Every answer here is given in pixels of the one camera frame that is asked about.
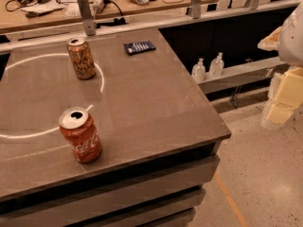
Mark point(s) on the gold LaCroix can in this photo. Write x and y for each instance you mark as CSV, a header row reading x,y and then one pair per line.
x,y
81,57

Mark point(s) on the grey metal bracket left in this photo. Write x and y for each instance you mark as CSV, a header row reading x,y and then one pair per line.
x,y
87,18

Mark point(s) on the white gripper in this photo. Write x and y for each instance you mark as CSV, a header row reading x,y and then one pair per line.
x,y
292,40

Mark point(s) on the black handled tool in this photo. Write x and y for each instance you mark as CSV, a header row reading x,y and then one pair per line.
x,y
33,14

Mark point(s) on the grey metal post middle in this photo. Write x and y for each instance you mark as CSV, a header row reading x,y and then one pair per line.
x,y
195,9

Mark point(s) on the grey drawer cabinet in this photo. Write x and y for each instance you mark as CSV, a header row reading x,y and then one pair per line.
x,y
51,189

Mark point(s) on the clear sanitizer bottle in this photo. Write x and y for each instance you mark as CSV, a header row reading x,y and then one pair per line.
x,y
216,66
198,71

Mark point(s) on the red coke can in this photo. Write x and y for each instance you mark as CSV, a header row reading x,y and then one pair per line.
x,y
77,126

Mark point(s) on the white paper sheet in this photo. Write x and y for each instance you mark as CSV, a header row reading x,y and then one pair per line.
x,y
40,8

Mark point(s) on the clear sanitizer bottle right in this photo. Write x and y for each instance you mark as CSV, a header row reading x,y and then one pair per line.
x,y
216,66

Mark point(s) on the blue rxbar blueberry bar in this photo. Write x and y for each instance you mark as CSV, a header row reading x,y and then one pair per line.
x,y
139,47

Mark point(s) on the clear sanitizer bottle left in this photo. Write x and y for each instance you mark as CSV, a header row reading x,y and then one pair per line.
x,y
198,71

